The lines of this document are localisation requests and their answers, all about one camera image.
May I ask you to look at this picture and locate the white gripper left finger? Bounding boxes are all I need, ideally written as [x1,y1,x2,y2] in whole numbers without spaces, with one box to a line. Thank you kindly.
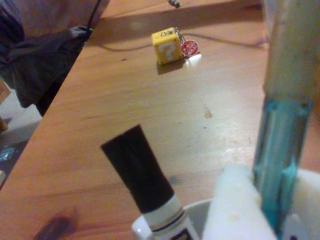
[201,165,279,240]

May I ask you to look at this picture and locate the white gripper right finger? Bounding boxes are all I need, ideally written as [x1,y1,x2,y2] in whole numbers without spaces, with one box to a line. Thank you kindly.
[291,169,320,240]

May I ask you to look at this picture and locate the green transparent pen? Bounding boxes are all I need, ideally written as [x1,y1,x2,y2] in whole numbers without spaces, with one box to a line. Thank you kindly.
[251,0,320,240]

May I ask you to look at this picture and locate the white marker black cap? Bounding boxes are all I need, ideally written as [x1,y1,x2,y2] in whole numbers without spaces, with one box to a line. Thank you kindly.
[99,124,201,240]

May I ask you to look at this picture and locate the white mug green blue pattern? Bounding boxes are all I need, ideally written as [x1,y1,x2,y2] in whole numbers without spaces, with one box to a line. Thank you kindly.
[131,198,320,240]

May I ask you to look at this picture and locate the red round tag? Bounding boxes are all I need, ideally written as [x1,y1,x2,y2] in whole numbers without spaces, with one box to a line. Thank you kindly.
[180,40,200,57]

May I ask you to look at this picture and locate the dark grey fabric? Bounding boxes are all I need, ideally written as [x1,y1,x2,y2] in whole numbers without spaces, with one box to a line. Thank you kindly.
[0,0,111,117]

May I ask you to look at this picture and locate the yellow question block keychain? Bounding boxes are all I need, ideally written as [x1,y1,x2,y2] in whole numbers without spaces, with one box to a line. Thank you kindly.
[151,29,183,66]

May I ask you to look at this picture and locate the thin grey cable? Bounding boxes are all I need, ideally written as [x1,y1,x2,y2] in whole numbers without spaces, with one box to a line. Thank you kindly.
[102,31,270,52]

